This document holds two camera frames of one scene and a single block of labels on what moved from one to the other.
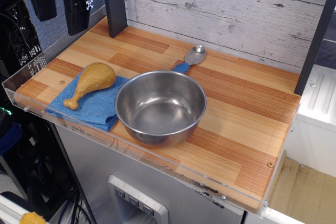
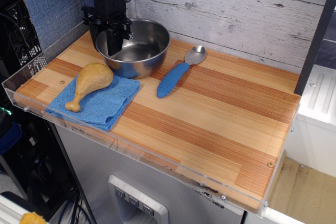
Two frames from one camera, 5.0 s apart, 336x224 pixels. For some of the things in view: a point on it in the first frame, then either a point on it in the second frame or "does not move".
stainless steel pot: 160,108 → 144,56
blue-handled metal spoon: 194,55 does not move
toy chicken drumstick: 95,76 does not move
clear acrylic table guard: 221,126 does not move
